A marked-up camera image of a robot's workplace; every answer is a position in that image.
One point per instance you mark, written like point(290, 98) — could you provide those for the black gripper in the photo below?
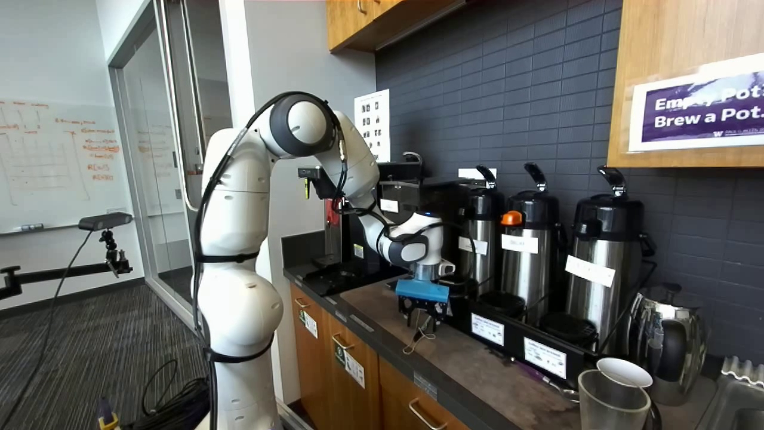
point(423, 315)

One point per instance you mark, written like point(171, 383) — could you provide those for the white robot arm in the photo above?
point(237, 306)

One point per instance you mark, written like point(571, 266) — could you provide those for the black coffee brewer machine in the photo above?
point(358, 229)

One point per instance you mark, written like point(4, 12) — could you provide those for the wooden lower cabinets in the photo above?
point(346, 386)

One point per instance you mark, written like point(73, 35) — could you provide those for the left steel airpot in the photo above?
point(476, 228)

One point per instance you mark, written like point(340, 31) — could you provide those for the middle steel airpot orange tab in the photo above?
point(528, 244)

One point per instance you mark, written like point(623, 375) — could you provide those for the black airpot rack tray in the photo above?
point(559, 347)

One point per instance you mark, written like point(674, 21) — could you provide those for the right steel airpot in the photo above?
point(610, 244)

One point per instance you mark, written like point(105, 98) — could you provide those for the clear plastic pitcher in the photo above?
point(608, 405)

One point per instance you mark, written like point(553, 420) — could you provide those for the white paper cup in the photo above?
point(623, 373)

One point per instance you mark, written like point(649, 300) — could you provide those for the glass coffee carafe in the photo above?
point(667, 338)

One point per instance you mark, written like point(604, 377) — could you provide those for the wooden upper cabinet left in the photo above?
point(371, 25)

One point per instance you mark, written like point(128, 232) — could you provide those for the wooden cabinet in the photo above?
point(371, 25)
point(662, 39)

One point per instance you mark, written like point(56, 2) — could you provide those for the metal drying rack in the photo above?
point(738, 402)

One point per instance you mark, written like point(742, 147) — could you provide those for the wooden upper cabinet right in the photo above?
point(662, 39)

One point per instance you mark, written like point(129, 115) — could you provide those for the purple brew sign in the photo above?
point(719, 106)

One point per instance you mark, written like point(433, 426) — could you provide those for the whiteboard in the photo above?
point(58, 162)

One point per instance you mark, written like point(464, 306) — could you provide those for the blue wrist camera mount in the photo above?
point(423, 290)

